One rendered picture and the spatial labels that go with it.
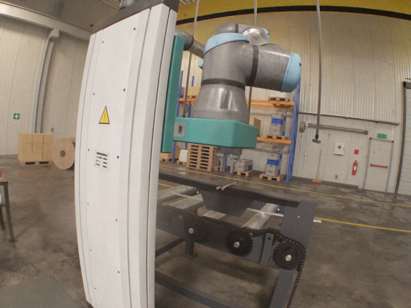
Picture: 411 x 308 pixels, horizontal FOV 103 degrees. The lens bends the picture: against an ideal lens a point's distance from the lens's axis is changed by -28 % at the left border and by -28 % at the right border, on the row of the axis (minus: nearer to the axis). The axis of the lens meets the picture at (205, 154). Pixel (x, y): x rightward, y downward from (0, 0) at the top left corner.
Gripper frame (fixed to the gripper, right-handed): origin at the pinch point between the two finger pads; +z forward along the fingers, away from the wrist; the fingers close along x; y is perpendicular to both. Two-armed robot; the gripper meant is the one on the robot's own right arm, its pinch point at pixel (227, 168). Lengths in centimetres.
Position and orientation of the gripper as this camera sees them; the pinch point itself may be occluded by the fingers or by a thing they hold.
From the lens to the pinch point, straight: 122.4
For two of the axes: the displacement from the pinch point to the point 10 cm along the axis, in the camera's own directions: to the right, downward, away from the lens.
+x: 8.7, 1.2, -4.7
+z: -1.0, 9.9, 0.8
